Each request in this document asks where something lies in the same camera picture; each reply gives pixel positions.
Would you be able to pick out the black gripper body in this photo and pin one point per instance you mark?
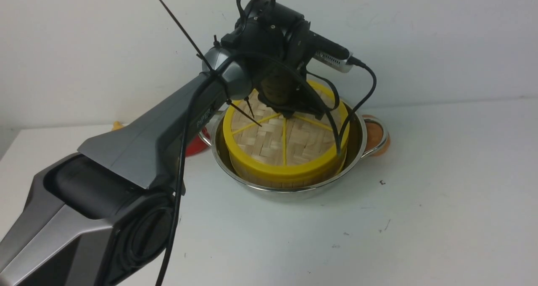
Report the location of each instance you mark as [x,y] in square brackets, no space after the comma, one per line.
[280,40]

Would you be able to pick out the yellow woven bamboo steamer lid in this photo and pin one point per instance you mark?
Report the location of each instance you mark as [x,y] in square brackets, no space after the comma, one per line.
[258,132]

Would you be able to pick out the yellow rimmed bamboo steamer basket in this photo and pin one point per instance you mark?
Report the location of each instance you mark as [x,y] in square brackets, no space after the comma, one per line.
[288,177]

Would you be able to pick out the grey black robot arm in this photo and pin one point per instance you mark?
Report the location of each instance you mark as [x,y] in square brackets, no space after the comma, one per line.
[96,217]

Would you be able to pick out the stainless steel pot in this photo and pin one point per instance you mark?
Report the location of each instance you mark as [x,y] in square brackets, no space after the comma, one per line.
[356,151]

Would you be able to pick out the red toy bell pepper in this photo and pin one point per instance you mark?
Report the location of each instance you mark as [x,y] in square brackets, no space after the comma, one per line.
[199,144]

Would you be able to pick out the orange toy fruit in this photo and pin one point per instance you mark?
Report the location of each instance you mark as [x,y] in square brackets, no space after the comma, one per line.
[378,138]

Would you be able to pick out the yellow toy banana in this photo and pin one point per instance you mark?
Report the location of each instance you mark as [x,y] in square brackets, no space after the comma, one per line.
[117,125]

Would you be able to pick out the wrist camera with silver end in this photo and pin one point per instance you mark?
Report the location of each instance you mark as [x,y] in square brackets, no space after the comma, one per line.
[330,53]

